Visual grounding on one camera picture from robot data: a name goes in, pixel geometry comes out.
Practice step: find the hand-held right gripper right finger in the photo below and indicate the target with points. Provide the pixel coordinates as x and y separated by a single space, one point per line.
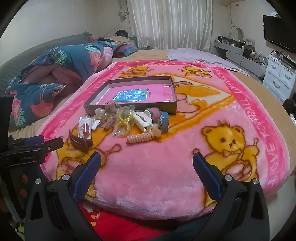
208 177

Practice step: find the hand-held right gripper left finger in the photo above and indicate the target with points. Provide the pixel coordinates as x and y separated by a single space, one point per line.
86 177

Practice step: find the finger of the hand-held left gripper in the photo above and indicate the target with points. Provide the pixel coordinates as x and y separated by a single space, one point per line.
34 139
53 143

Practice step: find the dark brown hair claw clip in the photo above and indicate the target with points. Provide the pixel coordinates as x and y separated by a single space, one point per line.
79 141

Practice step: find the yellow translucent hair clip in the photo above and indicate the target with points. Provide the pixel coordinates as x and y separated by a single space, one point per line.
122 122

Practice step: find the polka dot mesh bow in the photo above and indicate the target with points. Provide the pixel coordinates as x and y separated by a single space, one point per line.
111 111

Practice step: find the small blue box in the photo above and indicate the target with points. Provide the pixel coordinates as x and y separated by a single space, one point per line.
164 121

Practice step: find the pink shallow box tray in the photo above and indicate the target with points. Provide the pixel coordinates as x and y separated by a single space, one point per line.
171 107

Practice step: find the clear packet with red earring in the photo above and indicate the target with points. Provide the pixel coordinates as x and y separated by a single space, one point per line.
85 129

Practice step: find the red printed cloth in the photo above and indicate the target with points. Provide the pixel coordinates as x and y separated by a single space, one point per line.
92 215

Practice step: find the white flower earring card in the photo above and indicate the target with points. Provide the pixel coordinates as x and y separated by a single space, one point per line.
95 123

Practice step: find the dark teal cloth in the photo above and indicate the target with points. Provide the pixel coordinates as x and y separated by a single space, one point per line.
189 231

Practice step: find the pink bear printed blanket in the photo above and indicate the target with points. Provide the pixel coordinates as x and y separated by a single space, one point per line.
150 166

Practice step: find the blue floral quilt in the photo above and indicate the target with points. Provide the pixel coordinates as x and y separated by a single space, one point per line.
53 76

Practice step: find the dark grey padded headboard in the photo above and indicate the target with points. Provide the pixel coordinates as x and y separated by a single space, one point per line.
23 55

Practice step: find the white hair claw clip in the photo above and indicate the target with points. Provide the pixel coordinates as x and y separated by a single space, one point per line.
147 114

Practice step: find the pink book with blue label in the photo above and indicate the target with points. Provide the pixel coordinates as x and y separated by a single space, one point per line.
138 90

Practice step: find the dark clothes pile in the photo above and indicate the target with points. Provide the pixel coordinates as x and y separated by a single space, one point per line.
290 106

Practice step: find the purple striped pillow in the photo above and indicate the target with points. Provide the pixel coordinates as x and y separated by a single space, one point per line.
123 49

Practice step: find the lavender sheet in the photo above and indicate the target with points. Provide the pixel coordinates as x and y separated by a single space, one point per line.
196 56

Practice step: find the grey padded bench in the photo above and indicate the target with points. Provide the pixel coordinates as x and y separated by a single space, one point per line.
235 58

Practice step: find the white drawer cabinet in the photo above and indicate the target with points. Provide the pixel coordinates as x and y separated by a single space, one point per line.
278 74

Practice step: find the black electronics box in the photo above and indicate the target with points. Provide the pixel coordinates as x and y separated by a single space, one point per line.
248 51

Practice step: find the white curtain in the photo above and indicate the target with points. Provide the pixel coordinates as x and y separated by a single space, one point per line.
171 23

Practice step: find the black flat television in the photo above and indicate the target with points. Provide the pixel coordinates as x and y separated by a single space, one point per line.
281 32

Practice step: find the white air conditioner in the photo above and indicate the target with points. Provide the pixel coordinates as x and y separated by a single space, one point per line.
231 2

